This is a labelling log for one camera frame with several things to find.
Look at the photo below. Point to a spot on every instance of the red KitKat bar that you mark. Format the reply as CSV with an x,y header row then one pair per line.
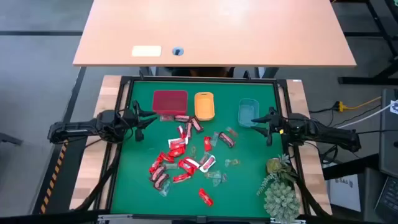
x,y
186,167
207,143
182,178
154,166
206,197
176,152
178,147
167,157

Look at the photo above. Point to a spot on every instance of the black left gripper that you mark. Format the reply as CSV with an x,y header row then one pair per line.
x,y
130,119

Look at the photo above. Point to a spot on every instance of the grey-green succulent in patterned pot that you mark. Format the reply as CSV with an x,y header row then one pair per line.
x,y
281,202

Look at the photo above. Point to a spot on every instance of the white printed box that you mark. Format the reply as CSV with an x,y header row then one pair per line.
x,y
343,196

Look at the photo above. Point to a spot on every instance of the black computer case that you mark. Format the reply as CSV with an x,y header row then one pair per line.
x,y
388,140

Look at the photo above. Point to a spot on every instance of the clear red candy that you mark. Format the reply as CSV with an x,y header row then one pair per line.
x,y
232,132
166,118

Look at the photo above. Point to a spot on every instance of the white PayDay bar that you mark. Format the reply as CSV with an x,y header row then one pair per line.
x,y
178,141
207,163

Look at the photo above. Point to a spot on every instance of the green table mat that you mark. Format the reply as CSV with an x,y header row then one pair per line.
x,y
140,186

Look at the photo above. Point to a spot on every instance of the small succulent in dark pot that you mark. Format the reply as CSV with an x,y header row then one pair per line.
x,y
273,165

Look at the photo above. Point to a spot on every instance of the teal plastic bin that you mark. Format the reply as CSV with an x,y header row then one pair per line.
x,y
248,112

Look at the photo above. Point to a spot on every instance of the clear green candy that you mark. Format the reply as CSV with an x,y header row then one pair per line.
x,y
212,174

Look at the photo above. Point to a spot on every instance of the black keyboard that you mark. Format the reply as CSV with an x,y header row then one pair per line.
x,y
388,199

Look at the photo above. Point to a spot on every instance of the clear blue candy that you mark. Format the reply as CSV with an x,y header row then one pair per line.
x,y
220,181

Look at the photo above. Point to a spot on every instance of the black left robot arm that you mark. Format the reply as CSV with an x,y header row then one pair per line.
x,y
77,129

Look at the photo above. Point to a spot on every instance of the red plastic bin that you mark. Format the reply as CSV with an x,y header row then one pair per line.
x,y
169,102

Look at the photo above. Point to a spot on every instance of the black metal table frame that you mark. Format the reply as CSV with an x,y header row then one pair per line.
x,y
202,79

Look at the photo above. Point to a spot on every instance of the red white candy bar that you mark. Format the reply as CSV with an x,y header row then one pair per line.
x,y
193,161

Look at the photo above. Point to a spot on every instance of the small red white KitKat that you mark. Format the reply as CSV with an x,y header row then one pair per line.
x,y
180,131

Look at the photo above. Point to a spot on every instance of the white label sticker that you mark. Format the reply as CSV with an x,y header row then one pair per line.
x,y
146,51

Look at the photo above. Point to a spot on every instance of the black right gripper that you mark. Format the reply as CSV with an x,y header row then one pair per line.
x,y
281,124

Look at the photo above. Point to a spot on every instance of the black table leg frame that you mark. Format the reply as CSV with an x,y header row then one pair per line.
x,y
357,80

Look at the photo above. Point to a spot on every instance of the peach wooden desk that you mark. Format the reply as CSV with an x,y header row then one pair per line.
x,y
217,31

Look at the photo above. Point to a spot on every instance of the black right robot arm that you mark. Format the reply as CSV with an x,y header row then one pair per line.
x,y
335,135

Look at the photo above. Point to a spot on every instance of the black yellow hazard tape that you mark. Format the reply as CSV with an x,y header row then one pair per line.
x,y
57,171

